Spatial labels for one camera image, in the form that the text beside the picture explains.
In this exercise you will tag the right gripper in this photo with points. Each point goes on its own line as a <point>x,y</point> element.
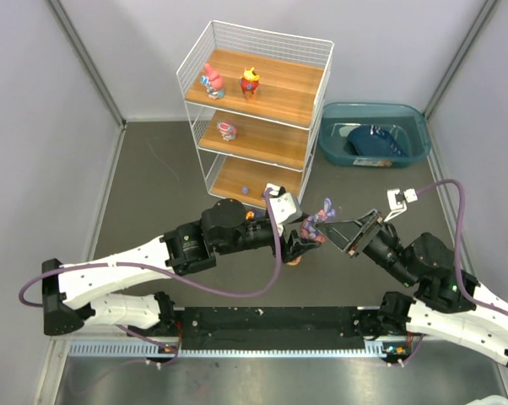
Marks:
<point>364,234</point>

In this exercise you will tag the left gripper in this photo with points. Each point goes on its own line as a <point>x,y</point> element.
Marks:
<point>286,245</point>

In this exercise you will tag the pink bear donut toy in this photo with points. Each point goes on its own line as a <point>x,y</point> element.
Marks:
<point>295,262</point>

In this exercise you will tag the pink toy with goggles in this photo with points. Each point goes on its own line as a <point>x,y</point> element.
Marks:
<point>227,130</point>

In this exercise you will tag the yellow bear ice cream cone toy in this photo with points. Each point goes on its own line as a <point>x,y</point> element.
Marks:
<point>249,82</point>

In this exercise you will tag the pink rabbit toy blue bow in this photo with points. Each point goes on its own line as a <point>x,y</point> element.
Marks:
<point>213,82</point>

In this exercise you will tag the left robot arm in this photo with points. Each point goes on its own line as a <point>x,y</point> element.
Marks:
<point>90,293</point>

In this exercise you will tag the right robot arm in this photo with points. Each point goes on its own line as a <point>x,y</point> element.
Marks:
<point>452,306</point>

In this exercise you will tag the dark blue pouch in bin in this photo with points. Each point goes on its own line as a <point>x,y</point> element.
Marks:
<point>375,141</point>

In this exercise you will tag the teal plastic bin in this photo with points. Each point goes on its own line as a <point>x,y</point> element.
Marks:
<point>406,124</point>

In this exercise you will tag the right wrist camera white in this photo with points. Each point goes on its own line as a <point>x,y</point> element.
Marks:
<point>398,202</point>

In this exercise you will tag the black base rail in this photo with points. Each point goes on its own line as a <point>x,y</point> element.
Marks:
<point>274,328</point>

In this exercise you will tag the white wire wooden shelf rack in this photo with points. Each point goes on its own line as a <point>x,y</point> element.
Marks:
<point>277,128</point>

